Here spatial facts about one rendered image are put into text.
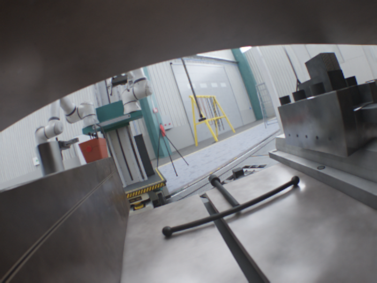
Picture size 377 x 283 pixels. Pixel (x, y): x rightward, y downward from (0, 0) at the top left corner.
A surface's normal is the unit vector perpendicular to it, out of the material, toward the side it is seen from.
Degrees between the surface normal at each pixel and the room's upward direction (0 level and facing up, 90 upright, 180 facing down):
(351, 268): 0
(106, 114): 90
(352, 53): 90
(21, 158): 90
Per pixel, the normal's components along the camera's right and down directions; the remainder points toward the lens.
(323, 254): -0.29, -0.95
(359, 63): -0.77, 0.27
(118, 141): 0.29, -0.04
